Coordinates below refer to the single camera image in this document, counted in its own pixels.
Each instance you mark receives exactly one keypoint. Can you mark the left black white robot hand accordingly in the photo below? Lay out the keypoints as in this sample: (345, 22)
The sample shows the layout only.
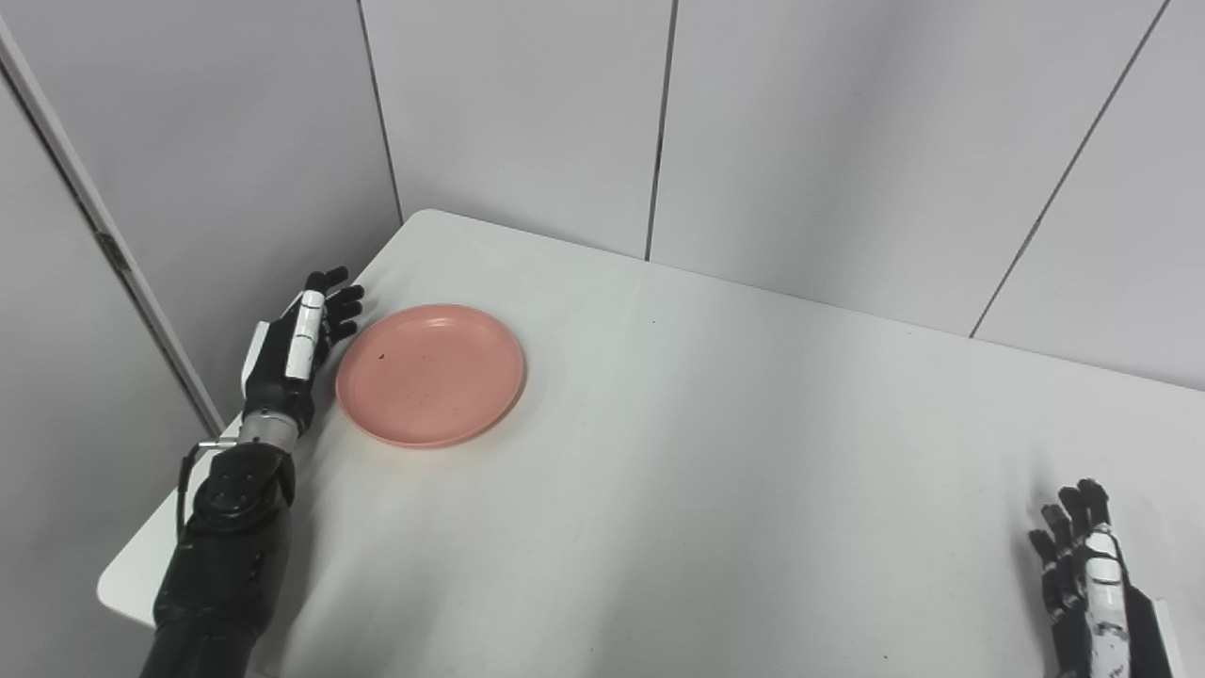
(282, 367)

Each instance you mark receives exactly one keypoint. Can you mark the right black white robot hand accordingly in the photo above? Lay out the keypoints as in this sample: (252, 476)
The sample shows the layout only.
(1101, 603)

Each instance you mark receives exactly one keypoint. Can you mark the pink round plate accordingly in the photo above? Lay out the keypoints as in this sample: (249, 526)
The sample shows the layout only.
(428, 377)

